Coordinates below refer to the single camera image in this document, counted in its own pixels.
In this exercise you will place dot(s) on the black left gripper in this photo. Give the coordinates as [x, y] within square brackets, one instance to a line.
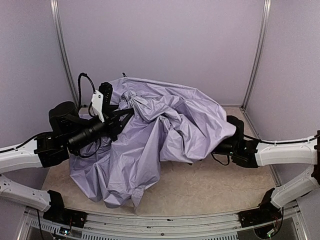
[113, 122]

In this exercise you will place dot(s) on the lilac umbrella with black lining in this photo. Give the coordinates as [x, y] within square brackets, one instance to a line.
[171, 122]

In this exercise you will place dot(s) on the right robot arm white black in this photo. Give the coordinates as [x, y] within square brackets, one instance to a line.
[249, 152]

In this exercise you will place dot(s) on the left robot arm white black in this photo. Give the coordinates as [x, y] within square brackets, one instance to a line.
[70, 133]

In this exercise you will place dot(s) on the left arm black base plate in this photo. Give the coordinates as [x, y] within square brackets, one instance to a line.
[66, 216]

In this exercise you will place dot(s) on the aluminium corner post left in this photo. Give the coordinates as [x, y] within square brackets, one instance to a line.
[54, 5]

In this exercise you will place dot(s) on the aluminium corner post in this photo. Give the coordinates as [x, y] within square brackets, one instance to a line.
[54, 5]
[258, 53]

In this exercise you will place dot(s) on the aluminium front rail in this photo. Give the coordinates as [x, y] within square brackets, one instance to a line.
[103, 226]

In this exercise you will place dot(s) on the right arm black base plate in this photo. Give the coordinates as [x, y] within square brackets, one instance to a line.
[258, 216]

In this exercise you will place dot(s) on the aluminium corner post right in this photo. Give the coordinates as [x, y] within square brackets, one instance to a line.
[258, 53]

